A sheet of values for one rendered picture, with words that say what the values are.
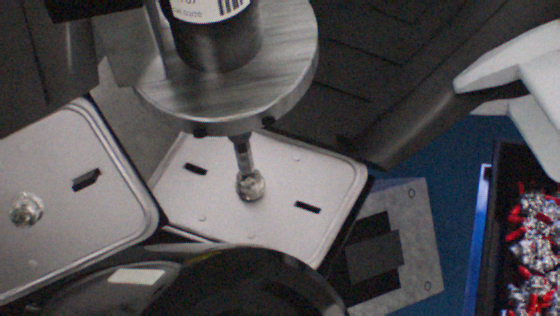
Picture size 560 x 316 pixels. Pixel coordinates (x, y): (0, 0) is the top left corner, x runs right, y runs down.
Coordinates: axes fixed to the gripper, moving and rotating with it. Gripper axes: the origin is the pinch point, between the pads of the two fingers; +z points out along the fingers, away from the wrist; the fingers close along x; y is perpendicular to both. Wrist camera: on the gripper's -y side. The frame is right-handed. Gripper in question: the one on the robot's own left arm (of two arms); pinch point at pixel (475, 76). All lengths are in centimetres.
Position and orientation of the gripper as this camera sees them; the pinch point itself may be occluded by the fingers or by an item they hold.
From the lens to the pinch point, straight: 57.1
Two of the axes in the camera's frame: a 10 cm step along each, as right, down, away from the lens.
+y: 2.1, 9.0, -3.7
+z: -9.8, 2.1, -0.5
